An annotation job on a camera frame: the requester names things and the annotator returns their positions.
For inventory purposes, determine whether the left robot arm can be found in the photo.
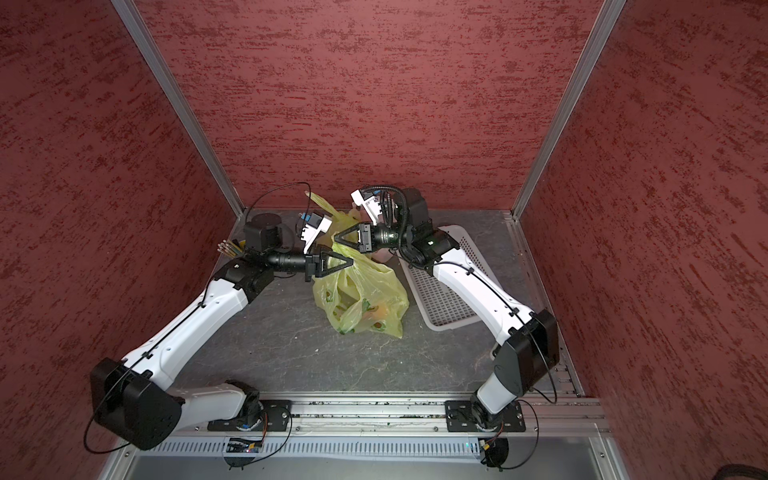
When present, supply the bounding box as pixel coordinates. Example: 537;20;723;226
90;213;353;450

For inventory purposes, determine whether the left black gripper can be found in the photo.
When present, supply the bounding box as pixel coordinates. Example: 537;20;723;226
267;241;353;283

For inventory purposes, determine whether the white plastic basket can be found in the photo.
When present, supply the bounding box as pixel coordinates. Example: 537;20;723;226
399;225;500;331

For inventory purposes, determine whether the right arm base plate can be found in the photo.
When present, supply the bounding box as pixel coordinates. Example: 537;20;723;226
444;400;526;433

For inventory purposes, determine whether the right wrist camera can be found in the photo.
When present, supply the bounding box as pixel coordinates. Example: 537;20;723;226
351;188;392;226

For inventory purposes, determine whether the left aluminium corner post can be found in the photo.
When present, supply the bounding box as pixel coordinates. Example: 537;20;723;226
111;0;245;219

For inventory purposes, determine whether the right aluminium corner post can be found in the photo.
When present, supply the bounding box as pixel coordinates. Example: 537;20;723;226
511;0;626;222

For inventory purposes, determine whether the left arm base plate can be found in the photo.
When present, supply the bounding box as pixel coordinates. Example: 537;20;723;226
207;399;292;434

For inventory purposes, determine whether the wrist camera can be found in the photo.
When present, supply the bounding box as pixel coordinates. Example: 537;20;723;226
351;188;392;226
300;213;332;254

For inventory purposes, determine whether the yellow pencil cup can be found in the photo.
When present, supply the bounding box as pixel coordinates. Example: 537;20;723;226
217;239;244;258

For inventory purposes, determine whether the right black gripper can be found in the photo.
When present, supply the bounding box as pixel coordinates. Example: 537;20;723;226
336;219;414;253

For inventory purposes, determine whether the green plastic bag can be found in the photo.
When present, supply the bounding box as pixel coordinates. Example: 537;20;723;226
307;193;380;268
312;244;409;339

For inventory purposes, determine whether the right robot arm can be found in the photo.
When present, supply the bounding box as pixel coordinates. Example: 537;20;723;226
334;185;560;431

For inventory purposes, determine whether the aluminium front rail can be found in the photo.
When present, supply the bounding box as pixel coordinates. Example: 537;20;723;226
122;392;610;439

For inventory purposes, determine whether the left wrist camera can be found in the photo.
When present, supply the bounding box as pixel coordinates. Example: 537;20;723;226
300;213;332;254

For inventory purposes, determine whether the aluminium corner post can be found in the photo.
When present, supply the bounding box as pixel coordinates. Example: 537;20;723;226
511;0;626;222
111;0;245;219

